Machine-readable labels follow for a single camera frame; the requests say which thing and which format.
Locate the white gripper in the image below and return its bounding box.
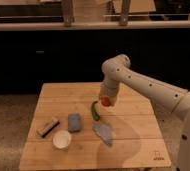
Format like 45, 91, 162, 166
99, 82, 119, 100

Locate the wooden black eraser block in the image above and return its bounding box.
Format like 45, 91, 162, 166
37, 118, 60, 138

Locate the white paper cup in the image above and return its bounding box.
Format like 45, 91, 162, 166
53, 130, 72, 150

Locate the wooden shelf rail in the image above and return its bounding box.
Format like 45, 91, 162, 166
0, 0, 190, 31

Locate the wooden table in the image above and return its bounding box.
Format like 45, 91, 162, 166
19, 83, 171, 171

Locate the green chili pepper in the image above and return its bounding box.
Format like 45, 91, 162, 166
91, 101, 100, 121

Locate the blue sponge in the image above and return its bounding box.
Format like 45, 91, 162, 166
68, 113, 81, 133

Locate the red apple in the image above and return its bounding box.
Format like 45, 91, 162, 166
101, 97, 111, 107

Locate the grey blue cloth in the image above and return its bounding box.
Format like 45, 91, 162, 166
93, 123, 112, 146

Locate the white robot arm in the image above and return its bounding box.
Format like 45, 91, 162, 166
99, 54, 190, 171

